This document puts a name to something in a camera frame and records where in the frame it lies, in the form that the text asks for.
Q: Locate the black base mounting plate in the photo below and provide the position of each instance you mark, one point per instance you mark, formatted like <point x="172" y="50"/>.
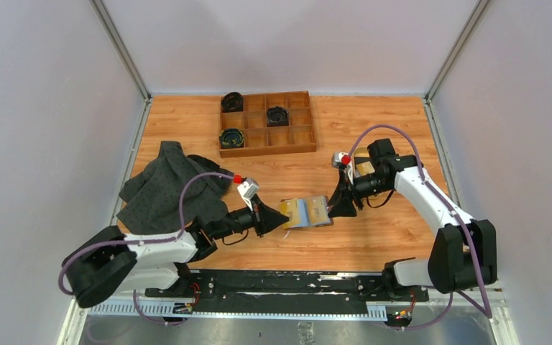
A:
<point x="286" y="293"/>

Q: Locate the black coiled belt top-left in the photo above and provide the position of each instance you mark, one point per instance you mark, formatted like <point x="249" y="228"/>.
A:
<point x="232" y="102"/>

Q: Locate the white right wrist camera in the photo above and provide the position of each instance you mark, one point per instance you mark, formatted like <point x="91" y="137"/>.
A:
<point x="342" y="162"/>

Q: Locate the black coiled belt middle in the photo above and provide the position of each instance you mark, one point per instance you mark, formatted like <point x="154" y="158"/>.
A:
<point x="277" y="116"/>

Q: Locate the brown leather card holder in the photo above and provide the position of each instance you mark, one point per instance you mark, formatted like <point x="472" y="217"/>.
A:
<point x="305" y="212"/>

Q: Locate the wooden compartment tray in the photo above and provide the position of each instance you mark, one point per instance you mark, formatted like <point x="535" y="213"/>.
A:
<point x="266" y="124"/>

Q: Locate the gold VIP card 8835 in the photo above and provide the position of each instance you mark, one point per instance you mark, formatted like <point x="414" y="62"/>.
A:
<point x="317" y="208"/>

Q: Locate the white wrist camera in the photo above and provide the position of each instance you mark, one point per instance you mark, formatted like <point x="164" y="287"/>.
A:
<point x="247" y="189"/>
<point x="342" y="162"/>

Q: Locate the black-green coiled belt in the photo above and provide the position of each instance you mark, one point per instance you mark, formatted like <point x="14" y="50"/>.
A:
<point x="231" y="138"/>

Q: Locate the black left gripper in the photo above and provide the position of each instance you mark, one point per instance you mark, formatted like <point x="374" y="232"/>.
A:
<point x="264" y="218"/>

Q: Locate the dark grey dotted cloth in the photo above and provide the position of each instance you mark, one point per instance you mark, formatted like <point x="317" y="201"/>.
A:
<point x="151" y="198"/>

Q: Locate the yellow oval card tray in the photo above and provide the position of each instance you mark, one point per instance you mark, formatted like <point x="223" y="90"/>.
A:
<point x="361" y="154"/>

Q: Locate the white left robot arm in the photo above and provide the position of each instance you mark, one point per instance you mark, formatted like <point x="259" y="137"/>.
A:
<point x="112" y="262"/>

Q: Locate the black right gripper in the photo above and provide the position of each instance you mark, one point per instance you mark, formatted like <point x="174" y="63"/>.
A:
<point x="341" y="199"/>

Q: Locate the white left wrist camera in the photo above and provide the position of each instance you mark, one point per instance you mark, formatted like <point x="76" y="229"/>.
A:
<point x="247" y="189"/>

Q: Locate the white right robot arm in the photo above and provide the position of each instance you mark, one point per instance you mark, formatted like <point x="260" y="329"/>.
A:
<point x="464" y="252"/>

